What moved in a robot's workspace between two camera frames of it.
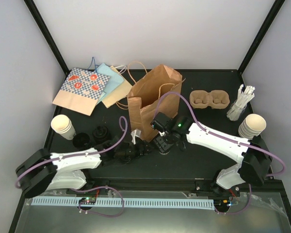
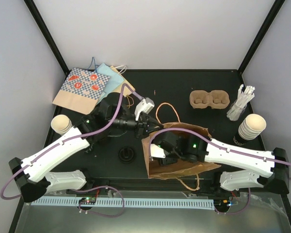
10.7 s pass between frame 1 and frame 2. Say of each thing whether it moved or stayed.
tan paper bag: stayed
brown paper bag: moved
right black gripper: moved
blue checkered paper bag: stayed
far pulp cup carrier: stayed
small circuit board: stayed
